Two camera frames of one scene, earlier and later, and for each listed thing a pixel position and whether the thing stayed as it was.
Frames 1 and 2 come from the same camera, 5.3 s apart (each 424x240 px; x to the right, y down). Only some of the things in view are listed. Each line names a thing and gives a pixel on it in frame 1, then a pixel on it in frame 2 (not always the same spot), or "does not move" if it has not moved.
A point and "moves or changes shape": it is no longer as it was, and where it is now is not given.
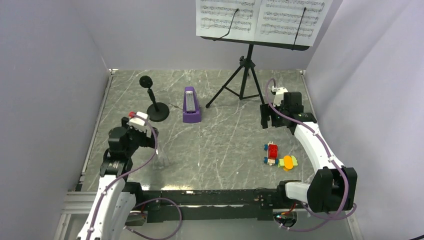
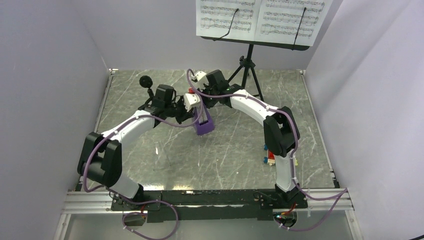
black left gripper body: [137, 138] -> [177, 110]
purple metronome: [191, 113] moves or changes shape
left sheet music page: [214, 18] does not move
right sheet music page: [278, 21] does not move
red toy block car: [272, 153] does not move
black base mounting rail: [254, 204] does not move
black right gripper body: [277, 119] -> [209, 101]
